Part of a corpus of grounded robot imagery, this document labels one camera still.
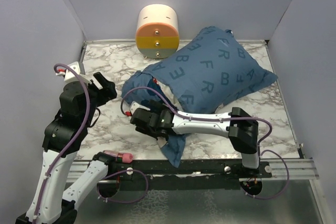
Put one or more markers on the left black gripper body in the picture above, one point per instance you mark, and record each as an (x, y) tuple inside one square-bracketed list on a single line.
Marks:
[(99, 97)]

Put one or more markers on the blue patterned pillowcase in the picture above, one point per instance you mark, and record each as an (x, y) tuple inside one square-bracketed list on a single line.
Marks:
[(212, 70)]

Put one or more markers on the white pillow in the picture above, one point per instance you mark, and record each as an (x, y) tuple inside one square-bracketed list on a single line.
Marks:
[(168, 93)]

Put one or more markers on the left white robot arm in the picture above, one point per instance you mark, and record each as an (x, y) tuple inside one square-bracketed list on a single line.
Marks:
[(53, 202)]

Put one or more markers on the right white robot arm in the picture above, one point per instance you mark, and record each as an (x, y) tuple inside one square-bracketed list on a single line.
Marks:
[(160, 123)]

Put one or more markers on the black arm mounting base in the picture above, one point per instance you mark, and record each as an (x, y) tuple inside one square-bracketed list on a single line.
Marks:
[(192, 174)]

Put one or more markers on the pink capped small bottle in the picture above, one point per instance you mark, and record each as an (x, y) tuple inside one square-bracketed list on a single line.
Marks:
[(120, 157)]

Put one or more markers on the round pastel drawer cabinet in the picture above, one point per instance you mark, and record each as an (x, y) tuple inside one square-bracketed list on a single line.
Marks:
[(157, 35)]

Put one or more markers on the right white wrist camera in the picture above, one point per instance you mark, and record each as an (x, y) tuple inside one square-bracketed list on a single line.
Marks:
[(133, 107)]

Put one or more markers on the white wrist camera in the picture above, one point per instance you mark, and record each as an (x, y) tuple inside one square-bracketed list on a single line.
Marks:
[(133, 107), (73, 73)]

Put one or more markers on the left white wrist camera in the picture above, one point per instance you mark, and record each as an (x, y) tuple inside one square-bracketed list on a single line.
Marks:
[(73, 73)]

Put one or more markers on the aluminium frame rail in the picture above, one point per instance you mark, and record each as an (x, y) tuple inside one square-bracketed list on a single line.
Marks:
[(299, 169)]

